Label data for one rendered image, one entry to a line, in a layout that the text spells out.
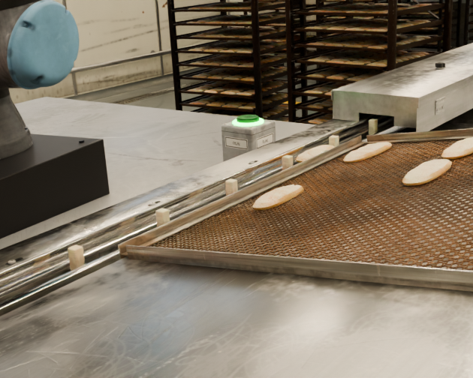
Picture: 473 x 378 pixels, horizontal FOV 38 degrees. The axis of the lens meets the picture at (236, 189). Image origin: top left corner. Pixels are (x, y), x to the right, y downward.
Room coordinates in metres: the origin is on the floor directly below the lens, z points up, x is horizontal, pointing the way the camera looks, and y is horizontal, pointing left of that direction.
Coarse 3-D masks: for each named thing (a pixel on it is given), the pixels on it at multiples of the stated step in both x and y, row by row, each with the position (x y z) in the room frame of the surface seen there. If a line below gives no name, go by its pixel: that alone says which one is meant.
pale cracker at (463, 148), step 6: (468, 138) 0.88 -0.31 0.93; (456, 144) 0.85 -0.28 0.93; (462, 144) 0.85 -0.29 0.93; (468, 144) 0.84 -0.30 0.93; (444, 150) 0.84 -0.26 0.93; (450, 150) 0.83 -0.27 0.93; (456, 150) 0.82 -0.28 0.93; (462, 150) 0.82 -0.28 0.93; (468, 150) 0.82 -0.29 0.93; (444, 156) 0.82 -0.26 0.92; (450, 156) 0.81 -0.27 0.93; (456, 156) 0.81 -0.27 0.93; (462, 156) 0.81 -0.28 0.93
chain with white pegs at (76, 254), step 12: (372, 120) 1.26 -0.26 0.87; (372, 132) 1.26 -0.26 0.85; (336, 144) 1.15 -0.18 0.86; (288, 156) 1.05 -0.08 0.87; (228, 180) 0.94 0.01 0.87; (228, 192) 0.94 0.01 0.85; (156, 216) 0.83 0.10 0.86; (168, 216) 0.83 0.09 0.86; (72, 252) 0.72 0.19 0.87; (72, 264) 0.72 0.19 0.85
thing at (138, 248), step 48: (432, 144) 0.93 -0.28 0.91; (240, 192) 0.81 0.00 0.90; (336, 192) 0.76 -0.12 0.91; (384, 192) 0.72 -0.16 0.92; (432, 192) 0.68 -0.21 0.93; (144, 240) 0.68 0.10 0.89; (192, 240) 0.66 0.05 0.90; (240, 240) 0.64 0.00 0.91; (288, 240) 0.61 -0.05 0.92; (336, 240) 0.58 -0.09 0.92; (384, 240) 0.56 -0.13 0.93; (432, 240) 0.53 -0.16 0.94
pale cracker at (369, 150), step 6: (372, 144) 0.96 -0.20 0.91; (378, 144) 0.95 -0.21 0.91; (384, 144) 0.95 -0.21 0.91; (390, 144) 0.96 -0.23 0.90; (354, 150) 0.94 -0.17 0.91; (360, 150) 0.93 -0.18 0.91; (366, 150) 0.92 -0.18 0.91; (372, 150) 0.93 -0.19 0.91; (378, 150) 0.93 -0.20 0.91; (384, 150) 0.94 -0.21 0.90; (348, 156) 0.92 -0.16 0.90; (354, 156) 0.91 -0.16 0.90; (360, 156) 0.91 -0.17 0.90; (366, 156) 0.91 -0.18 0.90; (348, 162) 0.91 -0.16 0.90
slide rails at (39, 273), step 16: (368, 128) 1.27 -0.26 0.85; (256, 176) 1.01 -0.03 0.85; (224, 192) 0.95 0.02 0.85; (176, 208) 0.89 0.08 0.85; (192, 208) 0.89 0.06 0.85; (144, 224) 0.84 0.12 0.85; (112, 240) 0.79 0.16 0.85; (64, 256) 0.75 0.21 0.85; (32, 272) 0.71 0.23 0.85; (48, 272) 0.70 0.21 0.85; (0, 288) 0.67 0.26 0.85; (16, 288) 0.67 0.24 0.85
